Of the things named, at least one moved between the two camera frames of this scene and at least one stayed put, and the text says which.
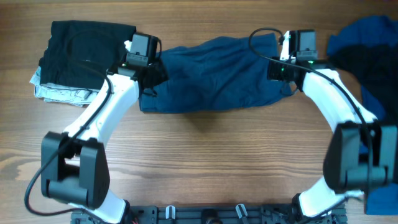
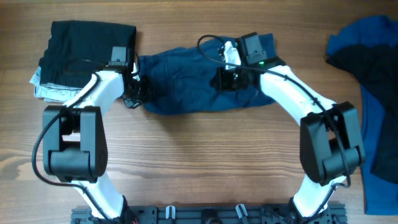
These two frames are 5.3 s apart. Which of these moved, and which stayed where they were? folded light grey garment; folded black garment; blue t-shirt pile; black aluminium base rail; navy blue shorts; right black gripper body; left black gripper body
Moved: left black gripper body; navy blue shorts; right black gripper body
Stayed: folded light grey garment; blue t-shirt pile; black aluminium base rail; folded black garment
